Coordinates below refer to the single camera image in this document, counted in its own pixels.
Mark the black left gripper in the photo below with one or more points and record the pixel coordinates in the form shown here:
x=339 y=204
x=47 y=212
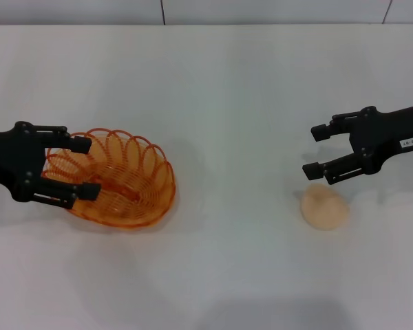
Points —
x=17 y=158

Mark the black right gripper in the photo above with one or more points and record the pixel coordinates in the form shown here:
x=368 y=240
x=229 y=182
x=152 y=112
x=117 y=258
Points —
x=382 y=137

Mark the pale peach bun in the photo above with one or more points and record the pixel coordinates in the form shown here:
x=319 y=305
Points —
x=325 y=208

